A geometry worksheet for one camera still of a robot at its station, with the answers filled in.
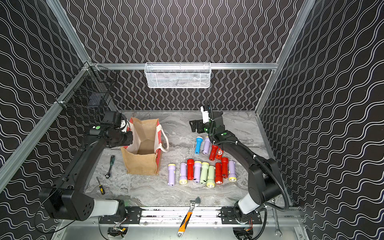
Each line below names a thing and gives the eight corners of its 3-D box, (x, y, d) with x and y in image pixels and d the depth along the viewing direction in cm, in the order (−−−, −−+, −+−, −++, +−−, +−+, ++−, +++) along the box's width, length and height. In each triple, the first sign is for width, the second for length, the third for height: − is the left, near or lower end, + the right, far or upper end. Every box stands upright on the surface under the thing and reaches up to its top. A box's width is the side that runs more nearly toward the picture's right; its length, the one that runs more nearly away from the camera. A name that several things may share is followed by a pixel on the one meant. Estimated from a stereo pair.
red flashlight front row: (186, 179, 88) (186, 178, 85) (186, 161, 95) (186, 159, 93) (194, 179, 88) (194, 178, 85) (194, 161, 95) (194, 159, 93)
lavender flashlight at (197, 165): (193, 182, 87) (193, 180, 84) (194, 163, 95) (194, 160, 92) (200, 183, 87) (200, 181, 84) (201, 163, 95) (201, 161, 92)
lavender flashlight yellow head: (179, 184, 86) (179, 182, 84) (180, 164, 93) (180, 162, 91) (187, 184, 86) (187, 182, 84) (187, 164, 93) (187, 162, 91)
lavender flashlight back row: (201, 153, 99) (202, 150, 96) (205, 138, 106) (205, 135, 104) (208, 154, 98) (209, 152, 96) (211, 139, 106) (212, 137, 103)
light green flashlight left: (198, 182, 87) (198, 180, 84) (201, 163, 94) (202, 161, 92) (206, 184, 86) (206, 182, 84) (209, 164, 94) (209, 162, 91)
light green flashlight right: (206, 187, 85) (207, 185, 83) (207, 166, 93) (207, 164, 90) (214, 188, 85) (214, 186, 82) (214, 167, 93) (215, 165, 90)
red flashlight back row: (207, 159, 96) (207, 157, 94) (211, 145, 102) (212, 144, 100) (214, 161, 95) (214, 160, 93) (218, 147, 101) (218, 146, 99)
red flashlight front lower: (215, 184, 86) (215, 182, 84) (215, 164, 94) (215, 162, 92) (222, 184, 86) (222, 183, 84) (221, 164, 94) (222, 162, 91)
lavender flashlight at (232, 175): (228, 182, 87) (229, 180, 84) (227, 162, 95) (228, 159, 92) (235, 182, 87) (237, 180, 84) (233, 162, 95) (234, 160, 92)
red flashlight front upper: (221, 177, 88) (222, 175, 86) (221, 159, 96) (222, 156, 93) (227, 178, 88) (228, 176, 86) (227, 159, 96) (228, 157, 93)
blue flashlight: (192, 153, 99) (192, 150, 96) (196, 139, 106) (196, 136, 103) (199, 154, 98) (199, 151, 95) (202, 140, 106) (203, 137, 103)
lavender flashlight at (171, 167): (166, 186, 86) (166, 184, 83) (169, 166, 94) (168, 163, 91) (174, 186, 86) (174, 184, 83) (176, 166, 94) (175, 163, 91)
